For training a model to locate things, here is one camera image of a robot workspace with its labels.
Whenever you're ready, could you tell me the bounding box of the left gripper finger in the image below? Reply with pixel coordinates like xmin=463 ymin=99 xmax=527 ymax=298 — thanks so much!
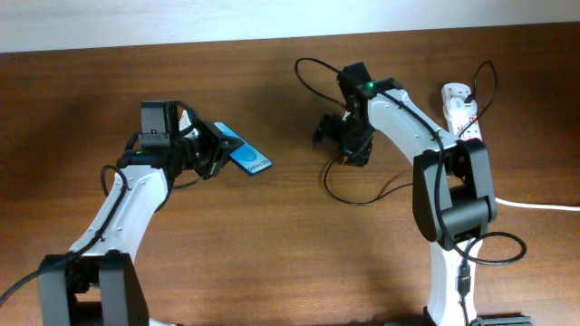
xmin=206 ymin=121 xmax=245 ymax=149
xmin=206 ymin=149 xmax=229 ymax=179

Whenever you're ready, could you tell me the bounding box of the blue Galaxy smartphone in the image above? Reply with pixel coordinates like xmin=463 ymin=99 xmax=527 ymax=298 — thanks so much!
xmin=215 ymin=121 xmax=273 ymax=176

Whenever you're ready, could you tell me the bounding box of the black charger cable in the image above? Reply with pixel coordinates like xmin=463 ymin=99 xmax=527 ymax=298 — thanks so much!
xmin=322 ymin=60 xmax=499 ymax=206

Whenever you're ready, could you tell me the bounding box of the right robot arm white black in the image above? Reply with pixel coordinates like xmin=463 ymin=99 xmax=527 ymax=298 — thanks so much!
xmin=313 ymin=62 xmax=498 ymax=325

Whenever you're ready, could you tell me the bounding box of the white charger adapter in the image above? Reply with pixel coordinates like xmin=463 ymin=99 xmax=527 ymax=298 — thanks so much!
xmin=444 ymin=98 xmax=478 ymax=122

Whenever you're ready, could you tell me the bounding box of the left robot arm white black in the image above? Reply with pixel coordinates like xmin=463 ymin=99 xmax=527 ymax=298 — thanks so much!
xmin=38 ymin=101 xmax=244 ymax=325

